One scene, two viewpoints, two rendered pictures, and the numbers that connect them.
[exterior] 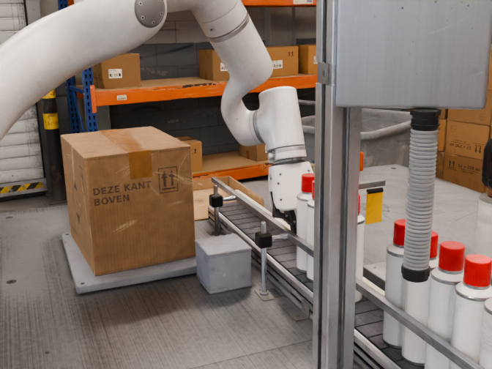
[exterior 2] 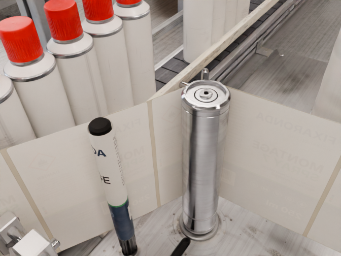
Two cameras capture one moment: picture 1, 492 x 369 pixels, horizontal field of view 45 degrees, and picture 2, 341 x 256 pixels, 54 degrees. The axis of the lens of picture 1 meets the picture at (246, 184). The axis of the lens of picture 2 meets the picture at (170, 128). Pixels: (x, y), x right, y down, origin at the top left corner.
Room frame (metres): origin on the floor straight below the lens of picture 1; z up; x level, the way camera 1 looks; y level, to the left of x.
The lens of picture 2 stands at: (0.67, -0.63, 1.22)
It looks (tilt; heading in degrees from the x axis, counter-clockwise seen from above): 44 degrees down; 59
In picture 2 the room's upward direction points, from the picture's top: 2 degrees counter-clockwise
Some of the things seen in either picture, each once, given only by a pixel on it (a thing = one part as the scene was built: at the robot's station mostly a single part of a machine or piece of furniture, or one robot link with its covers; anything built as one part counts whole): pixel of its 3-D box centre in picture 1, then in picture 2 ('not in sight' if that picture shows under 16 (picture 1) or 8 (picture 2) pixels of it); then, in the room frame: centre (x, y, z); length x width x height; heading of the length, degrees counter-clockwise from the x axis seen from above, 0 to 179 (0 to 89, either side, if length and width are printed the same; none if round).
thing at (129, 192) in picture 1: (126, 193); not in sight; (1.38, 0.29, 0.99); 0.30 x 0.24 x 0.27; 26
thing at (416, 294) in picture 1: (422, 296); (108, 65); (0.81, -0.26, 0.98); 0.05 x 0.05 x 0.20
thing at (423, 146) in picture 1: (420, 197); not in sight; (0.67, -0.21, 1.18); 0.04 x 0.04 x 0.21
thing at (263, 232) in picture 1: (273, 256); not in sight; (1.14, -0.05, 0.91); 0.07 x 0.03 x 0.16; 111
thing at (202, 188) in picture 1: (207, 197); not in sight; (1.79, 0.12, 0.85); 0.30 x 0.26 x 0.04; 21
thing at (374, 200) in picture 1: (374, 206); not in sight; (0.91, -0.21, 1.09); 0.03 x 0.01 x 0.06; 111
